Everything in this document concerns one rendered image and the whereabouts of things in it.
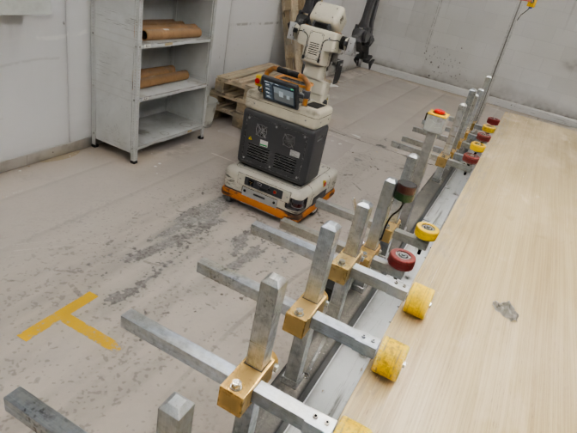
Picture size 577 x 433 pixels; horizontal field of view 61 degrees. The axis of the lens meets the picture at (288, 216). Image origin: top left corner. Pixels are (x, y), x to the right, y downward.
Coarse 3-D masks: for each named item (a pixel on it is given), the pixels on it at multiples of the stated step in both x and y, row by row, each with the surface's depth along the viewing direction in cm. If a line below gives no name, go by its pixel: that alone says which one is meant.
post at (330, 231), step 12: (324, 228) 102; (336, 228) 102; (324, 240) 103; (336, 240) 104; (324, 252) 104; (312, 264) 107; (324, 264) 106; (312, 276) 108; (324, 276) 107; (312, 288) 109; (324, 288) 111; (312, 300) 111; (312, 336) 119; (300, 348) 117; (288, 360) 121; (300, 360) 119; (288, 372) 122; (300, 372) 122
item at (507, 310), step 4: (492, 304) 135; (496, 304) 134; (500, 304) 135; (504, 304) 136; (508, 304) 134; (496, 308) 134; (500, 308) 133; (504, 308) 133; (508, 308) 132; (512, 308) 134; (500, 312) 133; (504, 312) 132; (508, 312) 131; (512, 312) 133; (516, 312) 132; (504, 316) 131; (508, 316) 131; (512, 316) 131; (516, 316) 130; (512, 320) 130; (516, 320) 130
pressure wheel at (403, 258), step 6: (396, 252) 151; (402, 252) 151; (408, 252) 151; (390, 258) 149; (396, 258) 147; (402, 258) 148; (408, 258) 149; (414, 258) 149; (390, 264) 149; (396, 264) 147; (402, 264) 146; (408, 264) 146; (414, 264) 148; (402, 270) 147; (408, 270) 148
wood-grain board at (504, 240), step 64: (512, 128) 320; (512, 192) 216; (576, 192) 231; (448, 256) 155; (512, 256) 163; (576, 256) 172; (448, 320) 126; (576, 320) 136; (384, 384) 102; (448, 384) 106; (512, 384) 109; (576, 384) 113
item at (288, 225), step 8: (280, 224) 165; (288, 224) 163; (296, 224) 163; (296, 232) 163; (304, 232) 161; (312, 232) 161; (312, 240) 161; (336, 248) 158; (376, 256) 155; (376, 264) 153; (384, 264) 152; (392, 272) 151; (400, 272) 150
